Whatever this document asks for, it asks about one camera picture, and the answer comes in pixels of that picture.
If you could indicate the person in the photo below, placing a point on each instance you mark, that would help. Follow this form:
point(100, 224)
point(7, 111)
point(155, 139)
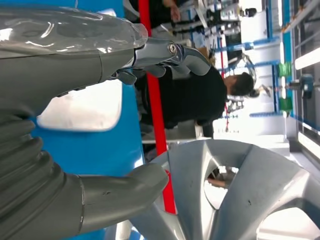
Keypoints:
point(172, 11)
point(195, 96)

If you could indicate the red barrier belt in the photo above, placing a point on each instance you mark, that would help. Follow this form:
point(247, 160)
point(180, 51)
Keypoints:
point(156, 109)

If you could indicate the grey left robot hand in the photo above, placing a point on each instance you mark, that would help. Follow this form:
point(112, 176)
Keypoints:
point(62, 66)

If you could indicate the white plastic mirror cover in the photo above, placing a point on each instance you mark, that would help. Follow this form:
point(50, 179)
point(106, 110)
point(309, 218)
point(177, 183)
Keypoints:
point(87, 109)

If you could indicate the blue metal shelf rack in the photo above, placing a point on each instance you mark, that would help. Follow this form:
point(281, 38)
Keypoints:
point(112, 149)

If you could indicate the white desk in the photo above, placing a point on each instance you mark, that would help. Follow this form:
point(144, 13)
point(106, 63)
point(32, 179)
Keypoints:
point(185, 130)

